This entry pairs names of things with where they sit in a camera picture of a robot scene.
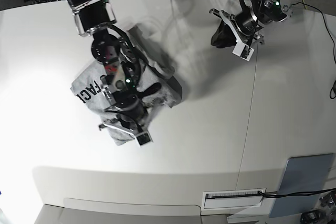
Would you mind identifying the grey T-shirt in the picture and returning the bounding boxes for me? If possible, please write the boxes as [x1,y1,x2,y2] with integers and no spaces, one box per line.
[71,28,183,145]

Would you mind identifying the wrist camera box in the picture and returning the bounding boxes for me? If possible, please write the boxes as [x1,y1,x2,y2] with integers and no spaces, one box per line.
[135,131,152,146]
[233,42,254,61]

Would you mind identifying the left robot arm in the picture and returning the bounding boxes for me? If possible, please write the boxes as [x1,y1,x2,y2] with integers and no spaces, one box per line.
[210,0,292,48]

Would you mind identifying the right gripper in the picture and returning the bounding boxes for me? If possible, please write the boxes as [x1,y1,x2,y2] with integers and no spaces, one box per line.
[98,94,166,136]

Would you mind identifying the black device bottom right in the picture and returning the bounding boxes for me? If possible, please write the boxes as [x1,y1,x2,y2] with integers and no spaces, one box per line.
[300,210,324,224]

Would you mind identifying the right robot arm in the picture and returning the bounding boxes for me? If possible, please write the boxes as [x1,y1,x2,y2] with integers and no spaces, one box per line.
[67,0,162,138]

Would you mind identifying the black cable over panel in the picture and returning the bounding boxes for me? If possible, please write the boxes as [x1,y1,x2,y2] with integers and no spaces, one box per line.
[257,188,336,199]

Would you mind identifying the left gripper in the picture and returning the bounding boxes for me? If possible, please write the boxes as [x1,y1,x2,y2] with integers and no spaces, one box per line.
[209,8,265,47]

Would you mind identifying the black cable right side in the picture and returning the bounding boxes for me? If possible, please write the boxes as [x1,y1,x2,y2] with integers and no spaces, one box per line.
[291,1,336,65]

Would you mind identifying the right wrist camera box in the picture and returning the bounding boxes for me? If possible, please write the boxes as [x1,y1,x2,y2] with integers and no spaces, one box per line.
[135,131,152,146]

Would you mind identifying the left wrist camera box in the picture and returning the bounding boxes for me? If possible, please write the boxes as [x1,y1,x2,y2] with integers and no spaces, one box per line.
[233,42,254,61]

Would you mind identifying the grey-blue flat panel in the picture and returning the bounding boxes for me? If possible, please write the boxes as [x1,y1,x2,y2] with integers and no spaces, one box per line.
[269,153,334,218]

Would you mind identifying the white table cable grommet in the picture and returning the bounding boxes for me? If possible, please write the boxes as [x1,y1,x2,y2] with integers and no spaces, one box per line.
[201,188,266,210]

